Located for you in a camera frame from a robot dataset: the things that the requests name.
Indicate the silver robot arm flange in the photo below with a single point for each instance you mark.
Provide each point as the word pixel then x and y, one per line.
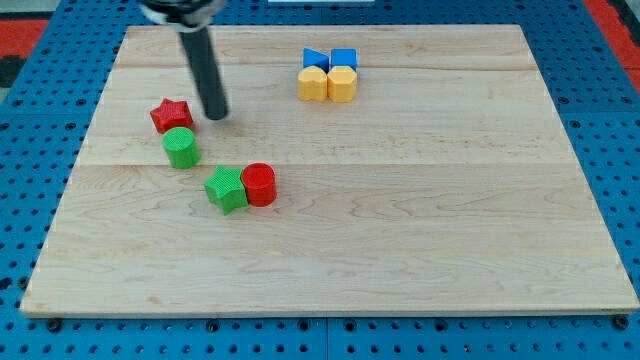
pixel 185 16

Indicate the light wooden board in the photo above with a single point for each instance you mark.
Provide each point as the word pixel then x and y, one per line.
pixel 447 187

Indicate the red cylinder block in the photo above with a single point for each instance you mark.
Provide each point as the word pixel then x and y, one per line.
pixel 259 180

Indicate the green star block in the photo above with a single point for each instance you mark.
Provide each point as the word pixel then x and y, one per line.
pixel 226 190

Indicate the yellow heart block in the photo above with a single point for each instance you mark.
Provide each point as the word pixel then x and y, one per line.
pixel 312 84

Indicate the yellow hexagon block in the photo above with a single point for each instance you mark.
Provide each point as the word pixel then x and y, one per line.
pixel 342 84

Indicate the blue triangle block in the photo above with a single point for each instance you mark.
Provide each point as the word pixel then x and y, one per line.
pixel 311 57

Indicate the blue cube block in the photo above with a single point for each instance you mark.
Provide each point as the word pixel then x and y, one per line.
pixel 344 57

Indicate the green cylinder block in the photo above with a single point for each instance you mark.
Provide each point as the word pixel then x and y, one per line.
pixel 181 147

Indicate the red star block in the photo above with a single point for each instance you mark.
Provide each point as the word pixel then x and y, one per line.
pixel 170 114

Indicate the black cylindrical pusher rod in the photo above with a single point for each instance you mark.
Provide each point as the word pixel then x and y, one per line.
pixel 203 65

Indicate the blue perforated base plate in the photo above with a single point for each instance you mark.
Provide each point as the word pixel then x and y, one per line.
pixel 48 109

